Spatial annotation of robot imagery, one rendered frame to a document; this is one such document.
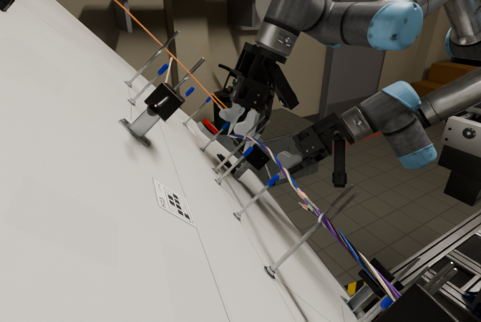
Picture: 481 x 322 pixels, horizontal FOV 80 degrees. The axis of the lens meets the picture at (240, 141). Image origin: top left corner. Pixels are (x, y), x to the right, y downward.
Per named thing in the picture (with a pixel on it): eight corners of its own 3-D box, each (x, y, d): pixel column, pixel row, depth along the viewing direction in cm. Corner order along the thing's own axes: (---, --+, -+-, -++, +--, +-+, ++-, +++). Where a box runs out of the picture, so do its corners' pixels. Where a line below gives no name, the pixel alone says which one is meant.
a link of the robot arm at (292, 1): (336, -18, 52) (305, -43, 47) (308, 41, 55) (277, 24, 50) (308, -19, 58) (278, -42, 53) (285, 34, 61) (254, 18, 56)
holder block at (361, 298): (378, 333, 56) (416, 298, 55) (352, 316, 49) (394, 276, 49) (361, 311, 60) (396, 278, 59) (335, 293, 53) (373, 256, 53)
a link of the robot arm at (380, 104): (430, 113, 59) (409, 78, 58) (379, 140, 63) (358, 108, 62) (415, 106, 67) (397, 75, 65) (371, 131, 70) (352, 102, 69)
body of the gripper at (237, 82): (219, 94, 61) (241, 38, 57) (253, 104, 65) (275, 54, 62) (232, 106, 55) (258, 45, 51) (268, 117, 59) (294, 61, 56)
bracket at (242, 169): (240, 183, 66) (255, 168, 66) (233, 178, 65) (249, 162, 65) (232, 172, 70) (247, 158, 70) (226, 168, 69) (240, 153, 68)
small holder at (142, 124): (101, 128, 29) (150, 76, 28) (124, 118, 38) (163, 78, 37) (137, 159, 30) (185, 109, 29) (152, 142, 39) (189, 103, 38)
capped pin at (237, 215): (233, 217, 41) (276, 174, 40) (231, 211, 42) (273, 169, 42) (240, 222, 41) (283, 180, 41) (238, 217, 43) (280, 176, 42)
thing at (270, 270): (270, 269, 35) (353, 187, 34) (276, 281, 34) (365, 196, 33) (260, 264, 34) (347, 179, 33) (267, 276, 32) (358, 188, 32)
